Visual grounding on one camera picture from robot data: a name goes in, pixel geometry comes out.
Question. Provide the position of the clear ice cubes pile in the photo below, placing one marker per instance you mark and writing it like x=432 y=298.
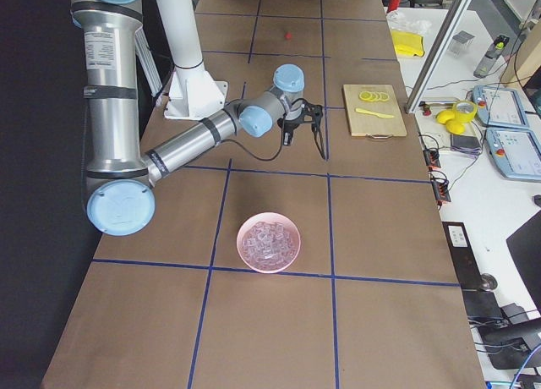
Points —
x=268 y=246

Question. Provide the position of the clear plastic bags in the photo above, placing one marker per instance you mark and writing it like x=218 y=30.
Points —
x=397 y=20

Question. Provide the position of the teach pendant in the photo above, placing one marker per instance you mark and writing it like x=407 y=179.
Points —
x=499 y=107
x=516 y=153

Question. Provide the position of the black monitor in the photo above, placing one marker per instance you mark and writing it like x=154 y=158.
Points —
x=524 y=247

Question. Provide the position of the upper teach pendant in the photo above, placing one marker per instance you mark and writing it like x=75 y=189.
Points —
x=499 y=107

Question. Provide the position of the white camera mast with base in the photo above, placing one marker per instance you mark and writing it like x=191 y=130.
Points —
x=193 y=93

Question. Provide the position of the lower teach pendant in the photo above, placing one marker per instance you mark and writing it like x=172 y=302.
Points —
x=516 y=153

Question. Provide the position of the yellow cloth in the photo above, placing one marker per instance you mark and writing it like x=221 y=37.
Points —
x=407 y=43

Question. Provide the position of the yellow tape roll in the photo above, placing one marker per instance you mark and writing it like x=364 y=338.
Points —
x=465 y=111

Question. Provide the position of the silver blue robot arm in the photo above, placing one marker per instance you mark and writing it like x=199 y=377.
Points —
x=120 y=177

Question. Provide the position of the yellow lemon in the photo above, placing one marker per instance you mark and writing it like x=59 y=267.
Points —
x=455 y=127
x=445 y=116

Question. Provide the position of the aluminium frame post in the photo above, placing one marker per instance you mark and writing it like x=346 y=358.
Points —
x=442 y=40

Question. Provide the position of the wooden cutting board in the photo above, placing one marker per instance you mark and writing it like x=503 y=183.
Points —
x=361 y=125

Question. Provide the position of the black power strip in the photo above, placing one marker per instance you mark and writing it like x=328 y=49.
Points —
x=439 y=181

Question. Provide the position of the pink bowl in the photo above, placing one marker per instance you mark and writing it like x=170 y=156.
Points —
x=269 y=217

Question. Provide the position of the yellow plastic knife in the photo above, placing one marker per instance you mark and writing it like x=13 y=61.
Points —
x=373 y=113

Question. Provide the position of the yellow lemon front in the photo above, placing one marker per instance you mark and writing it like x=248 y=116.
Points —
x=455 y=127

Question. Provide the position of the dark wallet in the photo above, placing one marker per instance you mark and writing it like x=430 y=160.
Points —
x=466 y=144

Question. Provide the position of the lemon slices row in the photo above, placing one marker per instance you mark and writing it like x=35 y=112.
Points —
x=373 y=96

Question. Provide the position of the yellow lemon back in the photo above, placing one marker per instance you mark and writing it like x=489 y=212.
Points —
x=445 y=116

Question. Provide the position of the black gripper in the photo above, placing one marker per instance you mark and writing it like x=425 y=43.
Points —
x=305 y=111

